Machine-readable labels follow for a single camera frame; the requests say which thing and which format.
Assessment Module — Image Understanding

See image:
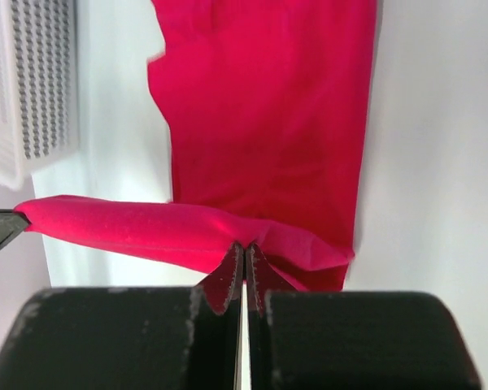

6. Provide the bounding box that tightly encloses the magenta t shirt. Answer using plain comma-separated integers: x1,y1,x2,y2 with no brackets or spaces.
16,1,377,291

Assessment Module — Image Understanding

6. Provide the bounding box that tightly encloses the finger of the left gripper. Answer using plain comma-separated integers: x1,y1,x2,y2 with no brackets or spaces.
0,210,30,251

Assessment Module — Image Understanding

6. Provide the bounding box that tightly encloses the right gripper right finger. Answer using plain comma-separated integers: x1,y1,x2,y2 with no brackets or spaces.
245,244,482,389

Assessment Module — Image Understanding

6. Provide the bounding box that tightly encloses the white plastic basket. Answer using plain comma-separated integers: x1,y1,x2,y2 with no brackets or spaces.
0,0,79,190

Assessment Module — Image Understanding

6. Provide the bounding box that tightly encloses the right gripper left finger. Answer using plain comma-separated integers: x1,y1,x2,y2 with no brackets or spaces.
0,243,243,389

